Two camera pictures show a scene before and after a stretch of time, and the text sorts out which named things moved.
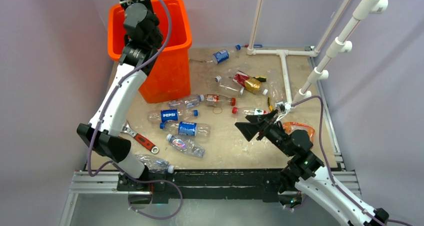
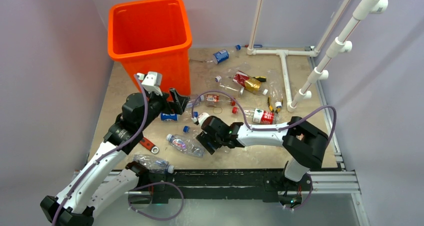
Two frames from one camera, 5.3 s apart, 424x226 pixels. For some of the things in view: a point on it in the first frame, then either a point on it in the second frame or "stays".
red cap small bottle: x=215 y=100 stays
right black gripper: x=249 y=129 → x=205 y=138
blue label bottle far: x=223 y=55 stays
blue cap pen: x=255 y=45 stays
